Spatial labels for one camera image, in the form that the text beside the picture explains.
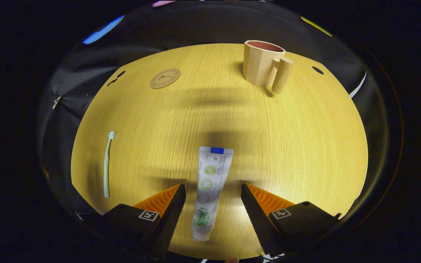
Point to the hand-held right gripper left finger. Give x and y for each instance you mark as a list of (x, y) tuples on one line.
[(170, 226)]

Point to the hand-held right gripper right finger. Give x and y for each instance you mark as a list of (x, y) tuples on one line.
[(254, 223)]

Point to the white toothpaste tube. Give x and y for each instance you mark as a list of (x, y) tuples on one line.
[(210, 182)]

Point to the pale green toothbrush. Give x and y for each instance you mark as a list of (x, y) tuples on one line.
[(106, 171)]

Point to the round brown coaster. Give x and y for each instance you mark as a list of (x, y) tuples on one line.
[(165, 78)]

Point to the beige cup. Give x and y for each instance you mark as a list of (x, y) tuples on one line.
[(258, 65)]

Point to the silver clip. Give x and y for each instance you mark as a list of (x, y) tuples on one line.
[(56, 102)]

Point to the white stand pole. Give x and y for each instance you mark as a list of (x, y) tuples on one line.
[(358, 84)]

